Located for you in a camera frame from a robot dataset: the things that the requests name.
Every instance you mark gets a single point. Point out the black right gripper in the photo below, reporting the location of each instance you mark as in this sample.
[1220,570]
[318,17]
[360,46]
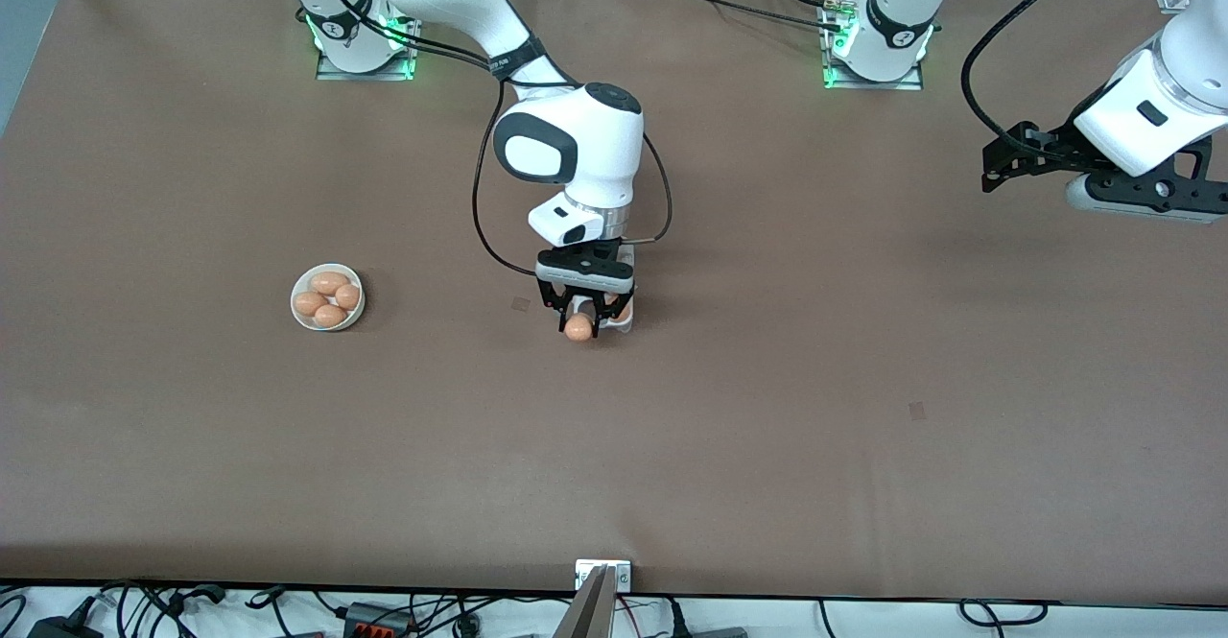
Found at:
[582,286]

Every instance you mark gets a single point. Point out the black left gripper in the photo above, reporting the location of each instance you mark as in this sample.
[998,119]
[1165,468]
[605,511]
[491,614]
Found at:
[1053,147]

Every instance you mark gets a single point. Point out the brown egg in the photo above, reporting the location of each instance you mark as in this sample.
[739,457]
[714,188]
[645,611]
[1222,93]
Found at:
[330,316]
[347,296]
[625,312]
[329,283]
[309,304]
[578,328]

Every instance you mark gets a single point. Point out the clear plastic egg box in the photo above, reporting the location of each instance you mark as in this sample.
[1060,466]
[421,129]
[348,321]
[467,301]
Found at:
[625,327]

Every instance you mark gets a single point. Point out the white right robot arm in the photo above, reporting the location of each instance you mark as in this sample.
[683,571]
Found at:
[576,149]

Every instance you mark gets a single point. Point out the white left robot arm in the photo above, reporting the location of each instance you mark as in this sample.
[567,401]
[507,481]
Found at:
[1132,110]

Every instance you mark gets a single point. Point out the black box orange connectors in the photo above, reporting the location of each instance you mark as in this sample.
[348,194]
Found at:
[374,624]

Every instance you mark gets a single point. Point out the white round bowl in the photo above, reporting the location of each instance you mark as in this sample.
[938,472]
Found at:
[353,315]

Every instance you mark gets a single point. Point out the black power adapter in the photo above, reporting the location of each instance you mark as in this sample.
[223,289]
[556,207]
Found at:
[62,628]

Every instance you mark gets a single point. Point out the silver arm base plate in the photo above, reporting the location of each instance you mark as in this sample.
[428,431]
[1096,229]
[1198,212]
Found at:
[365,75]
[907,85]

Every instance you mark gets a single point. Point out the silver table edge bracket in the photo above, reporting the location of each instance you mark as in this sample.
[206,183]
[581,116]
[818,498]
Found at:
[585,576]

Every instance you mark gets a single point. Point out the grey camera mounting pole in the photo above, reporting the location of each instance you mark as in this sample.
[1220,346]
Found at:
[585,619]

